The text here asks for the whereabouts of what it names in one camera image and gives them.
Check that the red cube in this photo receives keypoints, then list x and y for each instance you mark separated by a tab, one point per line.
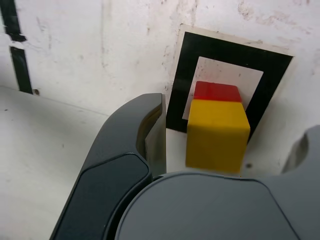
217	91

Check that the black tape square outline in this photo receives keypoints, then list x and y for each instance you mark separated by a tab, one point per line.
270	75

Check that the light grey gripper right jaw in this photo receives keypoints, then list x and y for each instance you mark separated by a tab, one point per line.
212	210

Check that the yellow cube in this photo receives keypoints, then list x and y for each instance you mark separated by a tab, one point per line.
215	140

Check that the black tape strip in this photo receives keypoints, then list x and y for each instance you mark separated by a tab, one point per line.
21	70

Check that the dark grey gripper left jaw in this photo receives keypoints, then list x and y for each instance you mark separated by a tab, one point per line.
105	175

